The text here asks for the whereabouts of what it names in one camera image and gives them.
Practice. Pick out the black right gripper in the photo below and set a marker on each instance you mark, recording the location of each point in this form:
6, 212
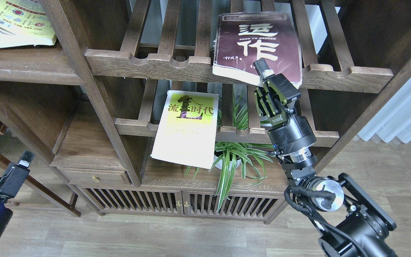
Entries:
275, 97

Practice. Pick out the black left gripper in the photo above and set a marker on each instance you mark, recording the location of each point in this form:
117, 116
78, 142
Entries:
10, 183

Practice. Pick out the maroon thick book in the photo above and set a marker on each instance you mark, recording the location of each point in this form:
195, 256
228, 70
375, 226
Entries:
244, 37

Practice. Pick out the green blue illustrated book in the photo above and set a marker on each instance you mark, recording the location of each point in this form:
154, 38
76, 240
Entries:
23, 23

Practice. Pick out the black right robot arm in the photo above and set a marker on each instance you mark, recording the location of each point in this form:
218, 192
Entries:
350, 222

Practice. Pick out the green spider plant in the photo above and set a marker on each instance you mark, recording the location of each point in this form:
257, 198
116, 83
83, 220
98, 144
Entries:
252, 165

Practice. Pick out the white plant pot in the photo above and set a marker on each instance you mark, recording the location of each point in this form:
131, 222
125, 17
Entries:
219, 163

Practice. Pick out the wooden drawer brass knob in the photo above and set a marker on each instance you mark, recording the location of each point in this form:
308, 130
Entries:
79, 176

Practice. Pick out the yellow white book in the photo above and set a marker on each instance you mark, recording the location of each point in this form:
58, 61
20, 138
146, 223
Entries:
187, 129

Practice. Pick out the left slatted cabinet door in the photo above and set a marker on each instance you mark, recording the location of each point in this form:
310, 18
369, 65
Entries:
136, 201

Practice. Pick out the slatted cabinet door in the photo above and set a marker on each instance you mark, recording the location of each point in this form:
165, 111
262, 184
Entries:
239, 206
136, 201

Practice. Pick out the dark wooden bookshelf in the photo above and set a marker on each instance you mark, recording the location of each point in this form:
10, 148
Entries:
88, 102

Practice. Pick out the right slatted cabinet door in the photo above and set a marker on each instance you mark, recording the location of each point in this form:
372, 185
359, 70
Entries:
239, 206

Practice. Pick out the white curtain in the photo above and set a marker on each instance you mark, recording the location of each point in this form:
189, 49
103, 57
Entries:
393, 120

